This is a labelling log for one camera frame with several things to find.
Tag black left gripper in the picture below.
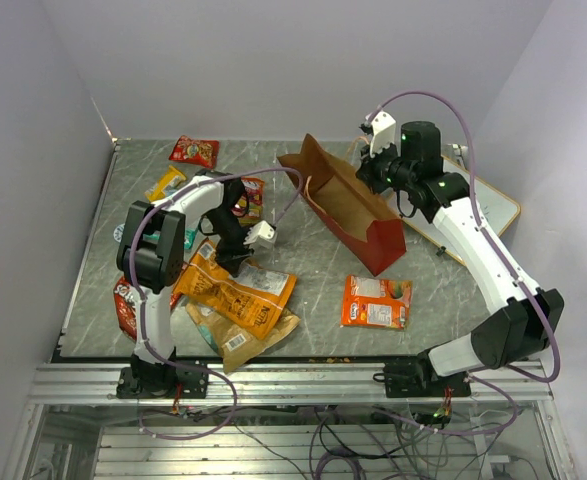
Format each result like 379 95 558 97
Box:
207 207 259 279

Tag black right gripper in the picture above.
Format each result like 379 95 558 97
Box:
355 136 415 195

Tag orange Kettle chips bag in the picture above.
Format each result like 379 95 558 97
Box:
174 240 297 340

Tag red brown paper bag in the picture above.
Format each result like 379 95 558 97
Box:
277 134 406 275

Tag tan paper chips bag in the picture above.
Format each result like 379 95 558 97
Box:
185 301 300 374

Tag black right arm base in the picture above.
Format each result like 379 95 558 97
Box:
372 352 471 399

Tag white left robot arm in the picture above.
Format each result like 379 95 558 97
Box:
116 170 253 398

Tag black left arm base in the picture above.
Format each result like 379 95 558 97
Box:
116 361 208 400

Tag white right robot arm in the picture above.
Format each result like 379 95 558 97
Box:
356 112 564 396

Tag colourful fruit candy bag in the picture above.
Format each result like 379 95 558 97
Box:
233 177 265 226

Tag red chips bag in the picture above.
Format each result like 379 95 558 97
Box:
112 275 182 341

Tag teal snack packet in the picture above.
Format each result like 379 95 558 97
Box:
183 229 197 250

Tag yellow snack bar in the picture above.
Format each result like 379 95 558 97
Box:
145 165 187 202

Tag small red snack packet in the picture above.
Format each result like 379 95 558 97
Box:
169 135 220 169

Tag blue white round tin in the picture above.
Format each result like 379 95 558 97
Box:
113 224 124 243

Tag orange snack packet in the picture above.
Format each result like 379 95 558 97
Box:
340 275 413 331

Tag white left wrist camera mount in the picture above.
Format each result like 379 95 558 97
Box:
244 220 277 248

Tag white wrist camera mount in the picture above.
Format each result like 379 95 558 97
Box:
364 110 397 158
244 220 277 248

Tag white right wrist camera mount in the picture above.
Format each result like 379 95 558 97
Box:
364 110 397 158

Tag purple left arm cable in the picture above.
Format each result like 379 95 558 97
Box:
125 167 305 441

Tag loose cable bundle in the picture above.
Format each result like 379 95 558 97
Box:
137 394 519 480

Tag aluminium frame rails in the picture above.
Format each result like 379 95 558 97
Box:
3 362 577 479

